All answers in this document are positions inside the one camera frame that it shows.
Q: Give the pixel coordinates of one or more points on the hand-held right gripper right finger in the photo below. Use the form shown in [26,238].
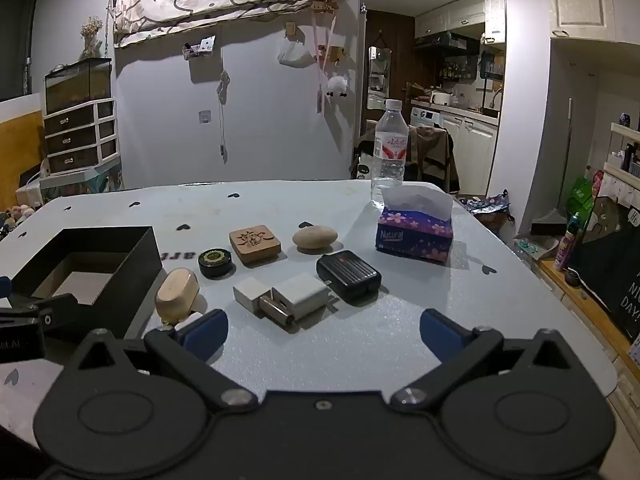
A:
[440,332]

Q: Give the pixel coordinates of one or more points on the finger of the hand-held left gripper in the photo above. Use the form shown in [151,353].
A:
[50,310]
[4,287]

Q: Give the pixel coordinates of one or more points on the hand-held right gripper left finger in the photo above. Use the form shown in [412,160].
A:
[205,332]

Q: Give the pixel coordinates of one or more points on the beige oval case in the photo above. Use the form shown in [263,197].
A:
[175,292]

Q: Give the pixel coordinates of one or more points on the small white box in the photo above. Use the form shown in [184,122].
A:
[250,296]

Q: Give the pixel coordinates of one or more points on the black round tin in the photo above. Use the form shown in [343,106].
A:
[215,262]

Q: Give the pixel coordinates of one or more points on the brown nail polish bottle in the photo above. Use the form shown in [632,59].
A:
[275,312]

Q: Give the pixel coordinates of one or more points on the black cardboard box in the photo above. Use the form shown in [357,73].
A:
[137,270]

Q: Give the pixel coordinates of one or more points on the carved wooden square block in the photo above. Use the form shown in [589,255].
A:
[255,244]

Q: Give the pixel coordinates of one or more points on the white charger adapter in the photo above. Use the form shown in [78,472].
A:
[302,296]

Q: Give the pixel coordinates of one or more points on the black ribbed power bank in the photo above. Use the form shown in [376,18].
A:
[348,277]

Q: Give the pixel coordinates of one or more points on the beige smooth pebble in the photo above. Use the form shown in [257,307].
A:
[315,239]

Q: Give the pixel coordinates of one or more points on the pile of plush toys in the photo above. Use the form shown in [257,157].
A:
[20,217]

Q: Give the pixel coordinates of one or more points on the white appliance with tablet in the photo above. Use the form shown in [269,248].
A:
[30,190]

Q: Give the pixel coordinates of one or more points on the purple floral tissue pack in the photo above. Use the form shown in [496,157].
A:
[415,232]

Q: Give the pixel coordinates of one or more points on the painted cabinet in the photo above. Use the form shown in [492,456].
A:
[80,182]

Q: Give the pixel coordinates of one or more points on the colourful bag on floor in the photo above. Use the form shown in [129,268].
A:
[487,207]

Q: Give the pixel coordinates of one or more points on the purple spray can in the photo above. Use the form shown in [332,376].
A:
[567,245]

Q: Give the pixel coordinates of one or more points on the white plastic drawer unit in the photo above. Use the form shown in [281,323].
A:
[70,137]

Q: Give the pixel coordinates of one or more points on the brown jacket on chair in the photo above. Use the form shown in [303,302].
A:
[435,157]

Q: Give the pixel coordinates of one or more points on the black chalkboard sign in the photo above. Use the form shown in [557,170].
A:
[607,265]

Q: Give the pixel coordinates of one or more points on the clear plastic water bottle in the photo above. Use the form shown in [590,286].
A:
[388,152]

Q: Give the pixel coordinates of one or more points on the green bag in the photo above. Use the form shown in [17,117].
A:
[579,197]

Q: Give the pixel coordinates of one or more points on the glass fish tank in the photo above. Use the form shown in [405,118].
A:
[75,85]

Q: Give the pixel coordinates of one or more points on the white washing machine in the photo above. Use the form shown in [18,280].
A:
[426,116]

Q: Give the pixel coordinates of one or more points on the white rice cooker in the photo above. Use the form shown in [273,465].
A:
[441,98]

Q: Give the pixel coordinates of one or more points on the white plush sheep toy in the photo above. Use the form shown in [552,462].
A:
[336,86]

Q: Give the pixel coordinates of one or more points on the dried flower bunch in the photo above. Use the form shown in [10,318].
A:
[91,32]

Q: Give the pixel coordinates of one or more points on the white hanging pouch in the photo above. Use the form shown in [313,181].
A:
[295,52]

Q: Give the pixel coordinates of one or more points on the cream kitchen upper cabinets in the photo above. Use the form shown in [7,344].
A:
[465,12]

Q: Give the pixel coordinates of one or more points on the white wall socket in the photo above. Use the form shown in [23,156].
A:
[205,116]

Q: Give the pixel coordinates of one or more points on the clear wall bracket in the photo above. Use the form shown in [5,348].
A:
[200,47]

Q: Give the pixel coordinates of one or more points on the wooden wall hook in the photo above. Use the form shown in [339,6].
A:
[336,54]
[290,30]

